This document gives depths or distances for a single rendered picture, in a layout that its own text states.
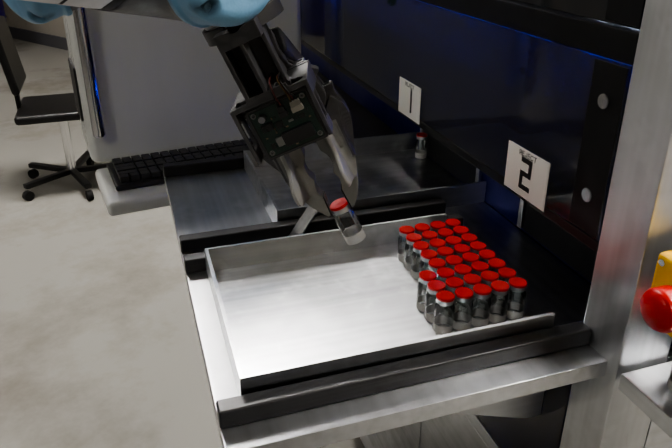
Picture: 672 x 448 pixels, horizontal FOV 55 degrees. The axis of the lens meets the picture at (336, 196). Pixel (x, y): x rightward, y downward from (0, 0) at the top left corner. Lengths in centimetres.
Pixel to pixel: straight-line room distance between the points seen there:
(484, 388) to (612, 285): 17
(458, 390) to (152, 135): 101
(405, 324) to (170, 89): 89
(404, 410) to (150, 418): 140
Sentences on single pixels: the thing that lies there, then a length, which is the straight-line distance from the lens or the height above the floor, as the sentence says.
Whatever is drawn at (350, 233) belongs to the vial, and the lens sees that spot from 64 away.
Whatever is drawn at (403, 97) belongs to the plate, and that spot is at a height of 102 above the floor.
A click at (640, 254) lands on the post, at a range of 67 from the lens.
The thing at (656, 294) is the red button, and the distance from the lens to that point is 62.
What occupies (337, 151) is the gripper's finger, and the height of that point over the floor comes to 111.
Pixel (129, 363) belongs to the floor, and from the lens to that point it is 219.
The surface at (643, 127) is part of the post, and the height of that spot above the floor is 113.
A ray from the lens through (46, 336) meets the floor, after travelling 240.
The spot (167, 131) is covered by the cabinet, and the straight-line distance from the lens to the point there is 149.
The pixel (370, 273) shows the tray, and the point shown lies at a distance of 83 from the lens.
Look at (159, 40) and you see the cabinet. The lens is 144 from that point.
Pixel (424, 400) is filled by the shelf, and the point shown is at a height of 88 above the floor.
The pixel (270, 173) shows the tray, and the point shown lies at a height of 88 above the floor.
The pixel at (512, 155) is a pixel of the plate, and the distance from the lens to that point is 82.
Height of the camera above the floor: 131
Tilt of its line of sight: 24 degrees down
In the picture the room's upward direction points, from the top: straight up
